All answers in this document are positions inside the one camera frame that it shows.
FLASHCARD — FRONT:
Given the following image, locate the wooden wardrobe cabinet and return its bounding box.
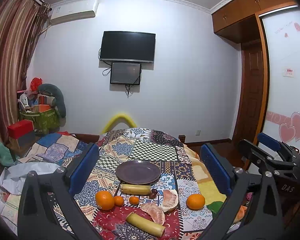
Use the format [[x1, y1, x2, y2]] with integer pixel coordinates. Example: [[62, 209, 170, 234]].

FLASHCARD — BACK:
[[212, 0, 294, 43]]

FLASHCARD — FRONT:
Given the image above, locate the white crumpled cloth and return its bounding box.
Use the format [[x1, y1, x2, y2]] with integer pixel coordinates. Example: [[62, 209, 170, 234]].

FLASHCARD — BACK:
[[0, 162, 59, 195]]

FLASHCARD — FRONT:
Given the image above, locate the small black wall monitor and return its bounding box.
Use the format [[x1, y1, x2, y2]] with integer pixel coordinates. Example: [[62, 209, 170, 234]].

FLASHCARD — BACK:
[[110, 62, 141, 85]]

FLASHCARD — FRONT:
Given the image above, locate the dark red jujube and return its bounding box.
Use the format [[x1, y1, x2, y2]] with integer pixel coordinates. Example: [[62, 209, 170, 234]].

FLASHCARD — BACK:
[[149, 189, 158, 199]]

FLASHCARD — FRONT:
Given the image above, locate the green storage box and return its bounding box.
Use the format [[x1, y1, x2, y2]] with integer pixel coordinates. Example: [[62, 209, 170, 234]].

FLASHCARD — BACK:
[[19, 108, 60, 134]]

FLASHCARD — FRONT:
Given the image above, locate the grey green plush toy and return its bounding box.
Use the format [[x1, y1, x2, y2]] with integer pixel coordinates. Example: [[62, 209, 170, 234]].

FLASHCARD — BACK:
[[38, 83, 66, 119]]

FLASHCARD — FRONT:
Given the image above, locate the striped brown curtain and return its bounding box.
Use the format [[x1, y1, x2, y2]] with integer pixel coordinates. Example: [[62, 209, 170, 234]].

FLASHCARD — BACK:
[[0, 0, 50, 142]]

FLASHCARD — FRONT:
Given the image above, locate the large orange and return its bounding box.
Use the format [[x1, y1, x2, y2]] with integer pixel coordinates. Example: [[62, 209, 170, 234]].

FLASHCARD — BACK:
[[186, 194, 205, 210], [95, 191, 115, 211]]

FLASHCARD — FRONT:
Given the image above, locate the black wall television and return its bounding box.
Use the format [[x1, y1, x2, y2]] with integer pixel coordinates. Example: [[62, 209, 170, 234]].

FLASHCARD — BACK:
[[100, 31, 156, 63]]

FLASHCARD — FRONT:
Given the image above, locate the small tangerine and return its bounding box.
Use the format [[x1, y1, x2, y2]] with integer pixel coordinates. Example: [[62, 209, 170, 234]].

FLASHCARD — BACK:
[[113, 196, 125, 206], [129, 196, 140, 206]]

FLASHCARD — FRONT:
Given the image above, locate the white air conditioner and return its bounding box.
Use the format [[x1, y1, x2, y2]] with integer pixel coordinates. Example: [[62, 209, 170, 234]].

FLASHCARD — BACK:
[[50, 0, 98, 25]]

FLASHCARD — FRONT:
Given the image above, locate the peeled pomelo segment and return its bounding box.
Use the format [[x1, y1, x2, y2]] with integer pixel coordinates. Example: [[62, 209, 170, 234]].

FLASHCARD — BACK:
[[140, 203, 165, 225]]

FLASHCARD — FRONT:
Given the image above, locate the red box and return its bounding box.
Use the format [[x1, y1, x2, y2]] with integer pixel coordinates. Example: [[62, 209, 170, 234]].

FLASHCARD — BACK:
[[7, 119, 34, 139]]

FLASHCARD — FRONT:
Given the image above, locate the colourful patchwork cloth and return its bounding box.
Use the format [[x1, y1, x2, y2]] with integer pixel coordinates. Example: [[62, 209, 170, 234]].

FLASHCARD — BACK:
[[17, 128, 213, 239]]

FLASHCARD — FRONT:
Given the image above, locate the red plastic bag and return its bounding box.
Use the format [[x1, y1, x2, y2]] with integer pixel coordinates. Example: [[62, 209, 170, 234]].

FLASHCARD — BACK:
[[30, 77, 43, 92]]

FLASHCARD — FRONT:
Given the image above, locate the brown wooden door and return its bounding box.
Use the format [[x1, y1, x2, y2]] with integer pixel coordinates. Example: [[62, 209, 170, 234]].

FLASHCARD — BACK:
[[232, 40, 264, 146]]

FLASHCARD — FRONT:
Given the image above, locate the white sliding wardrobe door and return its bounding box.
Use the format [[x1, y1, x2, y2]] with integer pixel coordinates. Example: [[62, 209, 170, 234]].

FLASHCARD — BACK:
[[261, 5, 300, 148]]

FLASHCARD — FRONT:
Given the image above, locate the dark purple plate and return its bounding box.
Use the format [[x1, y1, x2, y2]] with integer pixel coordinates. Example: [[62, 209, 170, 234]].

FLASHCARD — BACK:
[[115, 160, 161, 185]]

